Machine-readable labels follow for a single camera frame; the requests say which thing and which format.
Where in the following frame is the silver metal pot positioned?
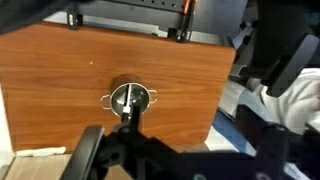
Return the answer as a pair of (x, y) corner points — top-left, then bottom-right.
(99, 74), (158, 119)

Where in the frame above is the white strip on cardboard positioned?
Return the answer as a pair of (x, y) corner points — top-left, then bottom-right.
(14, 145), (68, 158)

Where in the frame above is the seated person in white shirt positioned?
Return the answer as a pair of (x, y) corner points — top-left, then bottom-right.
(253, 68), (320, 134)

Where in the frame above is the black office chair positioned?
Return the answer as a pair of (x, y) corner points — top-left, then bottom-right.
(233, 0), (320, 98)

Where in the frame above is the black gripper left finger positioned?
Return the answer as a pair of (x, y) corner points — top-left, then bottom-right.
(59, 104), (149, 180)

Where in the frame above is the black perforated breadboard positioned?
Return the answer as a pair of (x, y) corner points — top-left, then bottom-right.
(76, 0), (188, 16)

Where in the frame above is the light blue jacket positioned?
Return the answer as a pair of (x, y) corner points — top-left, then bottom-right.
(213, 78), (278, 158)

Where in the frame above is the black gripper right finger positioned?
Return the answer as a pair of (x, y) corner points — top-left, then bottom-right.
(234, 104), (292, 180)

